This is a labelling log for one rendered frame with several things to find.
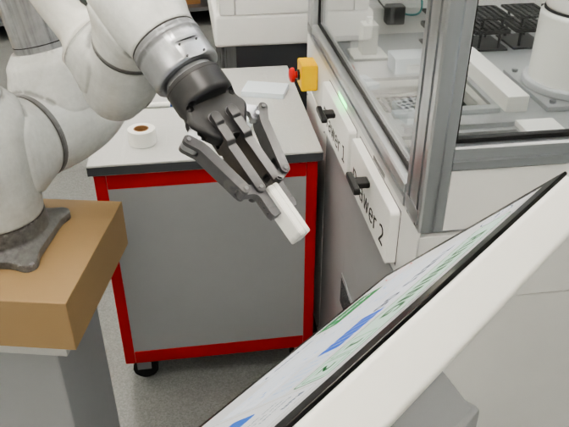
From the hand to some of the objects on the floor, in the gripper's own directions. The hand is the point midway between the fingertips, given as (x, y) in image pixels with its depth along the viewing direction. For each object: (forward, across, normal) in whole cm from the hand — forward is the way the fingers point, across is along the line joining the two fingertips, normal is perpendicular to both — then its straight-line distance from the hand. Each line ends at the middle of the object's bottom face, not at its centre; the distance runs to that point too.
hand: (284, 213), depth 79 cm
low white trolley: (-7, +50, +150) cm, 158 cm away
